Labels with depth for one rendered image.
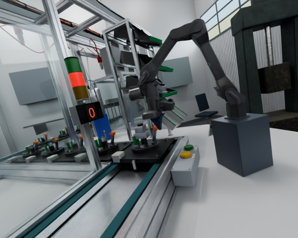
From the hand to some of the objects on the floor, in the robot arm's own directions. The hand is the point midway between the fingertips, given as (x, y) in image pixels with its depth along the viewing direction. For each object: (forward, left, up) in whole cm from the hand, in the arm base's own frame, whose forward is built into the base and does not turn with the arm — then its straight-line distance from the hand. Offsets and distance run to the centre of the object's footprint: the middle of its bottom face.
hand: (158, 122), depth 69 cm
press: (+119, -223, -109) cm, 275 cm away
